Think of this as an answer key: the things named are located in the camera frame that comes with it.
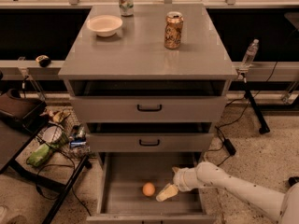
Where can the blue small can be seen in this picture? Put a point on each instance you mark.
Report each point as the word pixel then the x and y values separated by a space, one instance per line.
pixel 74 144

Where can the grey drawer cabinet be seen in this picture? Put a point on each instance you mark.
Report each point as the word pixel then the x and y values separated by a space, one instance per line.
pixel 137 52

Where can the top grey drawer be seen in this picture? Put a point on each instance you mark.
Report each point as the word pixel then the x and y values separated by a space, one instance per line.
pixel 148 100

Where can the black power adapter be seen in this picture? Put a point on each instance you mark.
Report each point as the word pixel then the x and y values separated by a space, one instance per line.
pixel 229 146

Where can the green white can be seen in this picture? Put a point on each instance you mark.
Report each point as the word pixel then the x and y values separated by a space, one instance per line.
pixel 126 7

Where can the white round container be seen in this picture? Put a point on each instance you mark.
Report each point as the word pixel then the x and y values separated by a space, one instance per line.
pixel 52 135

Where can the black stand leg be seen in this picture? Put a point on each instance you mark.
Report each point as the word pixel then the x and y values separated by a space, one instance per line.
pixel 248 95

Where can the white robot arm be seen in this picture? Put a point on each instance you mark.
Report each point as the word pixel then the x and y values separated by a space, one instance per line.
pixel 283 208

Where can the orange soda can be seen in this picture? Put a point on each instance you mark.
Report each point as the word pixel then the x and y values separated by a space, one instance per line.
pixel 173 29

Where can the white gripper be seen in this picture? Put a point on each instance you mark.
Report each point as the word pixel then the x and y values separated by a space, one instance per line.
pixel 182 180

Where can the shoe at right edge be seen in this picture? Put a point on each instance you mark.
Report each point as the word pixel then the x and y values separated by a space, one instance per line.
pixel 293 180

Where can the bottom grey open drawer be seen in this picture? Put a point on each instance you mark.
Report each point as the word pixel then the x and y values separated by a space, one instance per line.
pixel 121 200

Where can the white bowl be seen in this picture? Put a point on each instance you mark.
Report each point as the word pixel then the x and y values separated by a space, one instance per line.
pixel 104 25

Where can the middle grey drawer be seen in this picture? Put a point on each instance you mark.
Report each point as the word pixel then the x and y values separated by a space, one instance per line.
pixel 149 137

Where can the clear plastic water bottle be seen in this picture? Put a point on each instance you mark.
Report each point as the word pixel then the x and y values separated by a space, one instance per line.
pixel 249 56

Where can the orange fruit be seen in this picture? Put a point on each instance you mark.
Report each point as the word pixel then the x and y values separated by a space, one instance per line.
pixel 148 189

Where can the black side table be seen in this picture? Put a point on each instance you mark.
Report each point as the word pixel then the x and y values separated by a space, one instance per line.
pixel 21 122

